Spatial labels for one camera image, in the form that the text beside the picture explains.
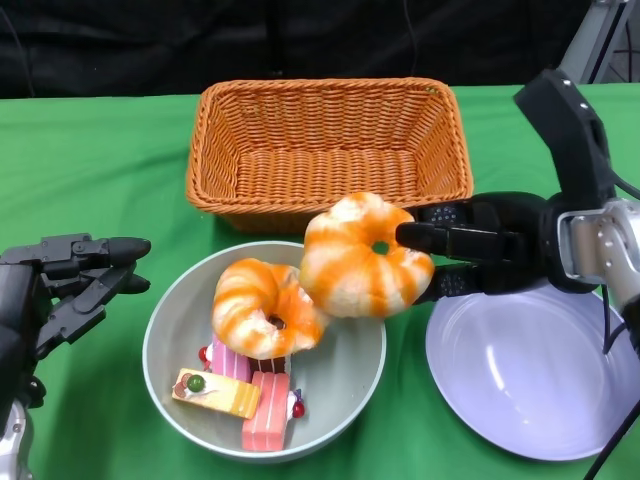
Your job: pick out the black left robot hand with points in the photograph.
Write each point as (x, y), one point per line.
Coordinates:
(65, 300)

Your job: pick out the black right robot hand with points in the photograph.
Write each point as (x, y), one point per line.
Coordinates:
(500, 240)

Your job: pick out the grey-green bowl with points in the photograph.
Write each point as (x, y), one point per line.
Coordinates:
(345, 390)

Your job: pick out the lilac plate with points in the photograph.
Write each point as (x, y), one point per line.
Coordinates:
(510, 390)

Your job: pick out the light pink cake slice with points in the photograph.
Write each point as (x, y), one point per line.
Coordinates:
(230, 360)

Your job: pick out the yellow cake slice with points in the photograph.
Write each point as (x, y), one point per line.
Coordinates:
(225, 395)

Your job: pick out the orange wicker basket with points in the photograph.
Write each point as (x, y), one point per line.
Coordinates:
(325, 165)

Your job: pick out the brown chocolate cake slice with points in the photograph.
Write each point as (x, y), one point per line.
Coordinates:
(270, 367)

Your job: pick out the salmon pink cake slice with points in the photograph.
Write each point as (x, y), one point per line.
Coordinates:
(265, 415)

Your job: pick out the green tablecloth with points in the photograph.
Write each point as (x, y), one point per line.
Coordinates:
(100, 150)

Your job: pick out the black backdrop curtain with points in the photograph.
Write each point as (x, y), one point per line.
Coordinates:
(150, 45)

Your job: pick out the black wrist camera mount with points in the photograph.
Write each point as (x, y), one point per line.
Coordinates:
(570, 130)

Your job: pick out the grey aluminium frame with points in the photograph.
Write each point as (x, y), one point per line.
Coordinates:
(585, 35)

